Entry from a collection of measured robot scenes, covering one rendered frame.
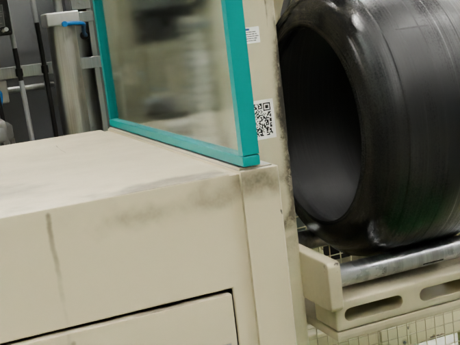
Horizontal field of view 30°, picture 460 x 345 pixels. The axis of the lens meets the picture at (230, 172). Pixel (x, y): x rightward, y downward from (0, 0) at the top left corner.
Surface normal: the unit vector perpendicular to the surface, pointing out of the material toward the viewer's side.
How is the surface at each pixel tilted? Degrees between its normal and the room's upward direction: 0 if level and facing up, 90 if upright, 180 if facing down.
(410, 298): 90
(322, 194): 44
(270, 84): 90
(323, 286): 90
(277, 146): 91
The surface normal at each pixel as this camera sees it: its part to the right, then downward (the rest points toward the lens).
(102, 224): 0.37, 0.13
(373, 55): -0.43, -0.19
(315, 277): -0.92, 0.18
